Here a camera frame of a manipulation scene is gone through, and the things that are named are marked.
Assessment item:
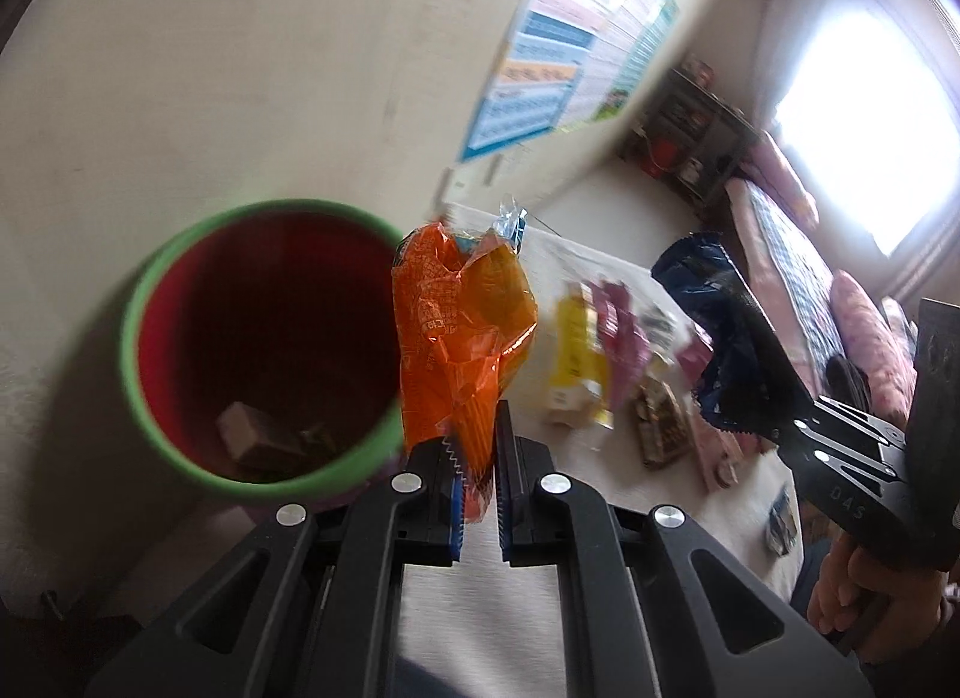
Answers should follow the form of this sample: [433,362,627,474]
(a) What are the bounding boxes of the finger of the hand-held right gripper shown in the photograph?
[716,267,914,545]
[814,393,914,478]

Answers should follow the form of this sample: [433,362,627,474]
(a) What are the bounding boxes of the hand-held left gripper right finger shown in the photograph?
[491,398,875,698]

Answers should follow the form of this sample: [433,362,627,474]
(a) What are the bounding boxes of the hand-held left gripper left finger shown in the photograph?
[86,435,470,698]

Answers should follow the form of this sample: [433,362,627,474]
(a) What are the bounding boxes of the dark blue snack wrapper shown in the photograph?
[651,233,781,434]

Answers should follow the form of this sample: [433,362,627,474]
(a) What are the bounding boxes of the orange snack wrapper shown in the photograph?
[391,222,541,525]

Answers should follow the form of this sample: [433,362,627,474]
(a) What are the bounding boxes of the red bin with green rim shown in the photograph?
[120,198,410,512]

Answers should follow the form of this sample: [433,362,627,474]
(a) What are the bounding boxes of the person's right hand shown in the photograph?
[806,537,960,658]

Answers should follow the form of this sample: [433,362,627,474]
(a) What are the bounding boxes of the black object on bed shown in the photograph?
[825,357,872,416]

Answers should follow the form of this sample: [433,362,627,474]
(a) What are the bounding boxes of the small printed packet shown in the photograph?
[765,488,800,556]

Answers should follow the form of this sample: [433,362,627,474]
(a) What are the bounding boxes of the pink floral pillow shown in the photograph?
[829,270,914,438]

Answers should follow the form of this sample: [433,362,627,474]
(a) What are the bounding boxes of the white towel cloth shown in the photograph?
[397,199,808,698]

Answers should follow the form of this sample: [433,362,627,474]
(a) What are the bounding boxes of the pink flat packet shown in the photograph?
[688,404,741,494]

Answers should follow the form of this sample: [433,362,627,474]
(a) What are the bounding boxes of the pink checked bed blanket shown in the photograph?
[724,177,850,399]

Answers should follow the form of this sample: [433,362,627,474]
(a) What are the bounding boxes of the brown crumpled wrapper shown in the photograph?
[247,422,340,480]

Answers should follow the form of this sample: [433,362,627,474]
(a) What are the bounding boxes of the brown snack packet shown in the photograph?
[634,375,695,471]

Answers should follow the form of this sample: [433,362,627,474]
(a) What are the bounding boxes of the yellow snack packet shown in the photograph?
[544,285,613,431]

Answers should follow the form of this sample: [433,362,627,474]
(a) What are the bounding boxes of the pink snack packets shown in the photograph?
[589,278,655,408]

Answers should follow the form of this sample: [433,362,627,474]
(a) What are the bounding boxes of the small white carton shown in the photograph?
[217,402,275,461]

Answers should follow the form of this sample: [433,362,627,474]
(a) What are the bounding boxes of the rolled pink quilt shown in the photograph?
[748,132,820,228]

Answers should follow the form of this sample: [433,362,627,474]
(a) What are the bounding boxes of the bright window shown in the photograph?
[772,8,950,258]

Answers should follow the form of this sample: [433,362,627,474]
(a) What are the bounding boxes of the clear blue plastic wrapper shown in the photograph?
[491,194,530,254]

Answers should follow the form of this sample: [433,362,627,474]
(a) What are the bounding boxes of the dark storage shelf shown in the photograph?
[619,61,760,210]

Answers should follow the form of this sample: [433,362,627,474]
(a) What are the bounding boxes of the blue-bordered wall poster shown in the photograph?
[456,0,601,166]

